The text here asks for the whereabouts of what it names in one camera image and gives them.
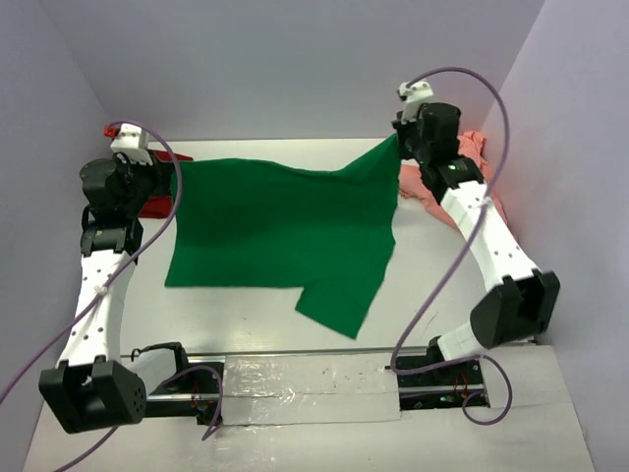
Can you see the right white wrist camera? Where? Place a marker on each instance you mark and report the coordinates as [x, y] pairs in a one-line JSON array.
[[413, 96]]

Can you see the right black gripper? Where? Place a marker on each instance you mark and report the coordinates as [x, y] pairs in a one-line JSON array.
[[402, 129]]

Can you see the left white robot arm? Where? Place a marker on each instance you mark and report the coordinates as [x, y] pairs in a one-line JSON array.
[[89, 388]]

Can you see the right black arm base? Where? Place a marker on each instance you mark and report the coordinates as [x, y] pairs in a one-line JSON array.
[[443, 388]]

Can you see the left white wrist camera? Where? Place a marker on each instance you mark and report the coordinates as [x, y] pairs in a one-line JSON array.
[[128, 143]]

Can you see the green t-shirt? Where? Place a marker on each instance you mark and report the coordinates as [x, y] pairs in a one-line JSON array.
[[259, 224]]

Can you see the red folded t-shirt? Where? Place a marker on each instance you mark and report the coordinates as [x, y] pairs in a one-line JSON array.
[[159, 204]]

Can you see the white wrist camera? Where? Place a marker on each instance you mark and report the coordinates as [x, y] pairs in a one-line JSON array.
[[413, 96], [128, 143]]

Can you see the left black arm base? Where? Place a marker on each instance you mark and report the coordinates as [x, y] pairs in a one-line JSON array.
[[179, 384]]

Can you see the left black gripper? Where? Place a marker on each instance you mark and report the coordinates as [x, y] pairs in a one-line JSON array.
[[160, 172]]

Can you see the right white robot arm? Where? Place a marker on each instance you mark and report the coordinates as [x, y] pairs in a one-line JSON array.
[[519, 298]]

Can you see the salmon pink t-shirt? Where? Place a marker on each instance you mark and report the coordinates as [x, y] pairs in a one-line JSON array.
[[441, 172]]

